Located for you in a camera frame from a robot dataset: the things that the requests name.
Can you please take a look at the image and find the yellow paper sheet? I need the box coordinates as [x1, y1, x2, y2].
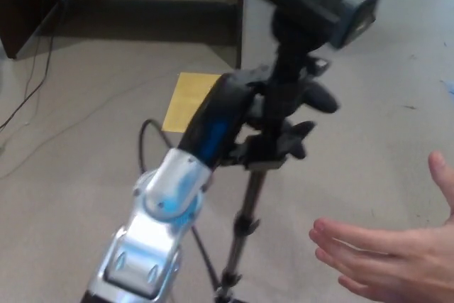
[162, 72, 223, 133]

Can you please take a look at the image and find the long black power cable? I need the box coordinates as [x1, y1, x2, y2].
[0, 0, 77, 132]

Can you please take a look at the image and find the dark brown wooden desk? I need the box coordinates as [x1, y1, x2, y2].
[0, 0, 245, 70]

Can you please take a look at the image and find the thin black cable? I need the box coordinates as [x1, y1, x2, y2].
[0, 50, 40, 130]

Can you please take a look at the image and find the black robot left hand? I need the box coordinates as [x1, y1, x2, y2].
[177, 64, 342, 172]

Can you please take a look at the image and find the thin grey floor cable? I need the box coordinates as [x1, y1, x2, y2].
[0, 75, 178, 180]

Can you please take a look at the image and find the person's bare hand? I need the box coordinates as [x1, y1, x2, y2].
[308, 150, 454, 303]

